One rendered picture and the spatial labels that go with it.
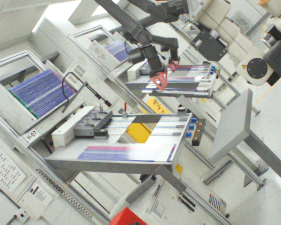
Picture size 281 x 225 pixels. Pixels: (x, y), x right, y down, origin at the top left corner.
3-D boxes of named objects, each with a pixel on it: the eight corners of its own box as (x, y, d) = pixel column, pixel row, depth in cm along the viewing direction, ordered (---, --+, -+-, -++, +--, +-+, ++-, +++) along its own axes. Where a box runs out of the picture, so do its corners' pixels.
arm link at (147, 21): (117, 40, 222) (115, 25, 224) (131, 44, 233) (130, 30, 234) (173, 15, 194) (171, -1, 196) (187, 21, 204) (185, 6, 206)
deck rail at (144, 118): (193, 122, 234) (192, 113, 232) (192, 123, 232) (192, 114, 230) (93, 122, 255) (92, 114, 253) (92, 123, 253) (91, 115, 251)
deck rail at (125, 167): (173, 173, 173) (172, 162, 171) (172, 175, 171) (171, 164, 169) (47, 167, 194) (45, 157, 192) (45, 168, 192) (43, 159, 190)
